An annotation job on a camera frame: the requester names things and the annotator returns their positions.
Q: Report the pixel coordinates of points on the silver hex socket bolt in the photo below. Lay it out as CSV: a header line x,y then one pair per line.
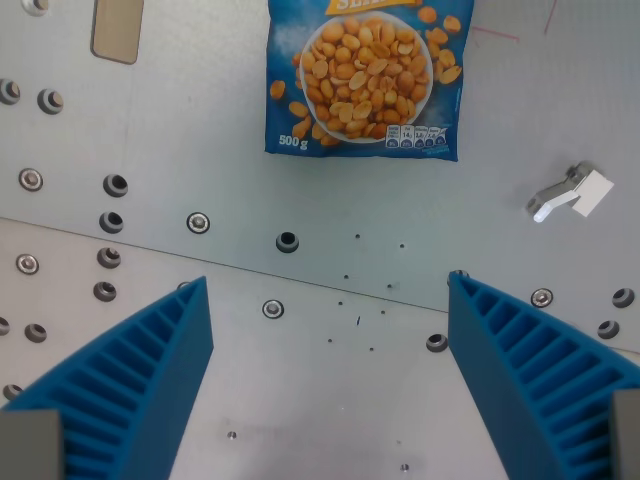
x,y
273,308
541,297
198,222
31,179
27,263

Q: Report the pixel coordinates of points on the small grey white metal bracket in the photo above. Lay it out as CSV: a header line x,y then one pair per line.
x,y
575,192

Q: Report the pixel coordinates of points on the blue peanut bag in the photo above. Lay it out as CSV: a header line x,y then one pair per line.
x,y
365,80

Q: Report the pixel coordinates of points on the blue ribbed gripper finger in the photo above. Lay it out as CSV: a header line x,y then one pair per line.
x,y
150,370
530,360

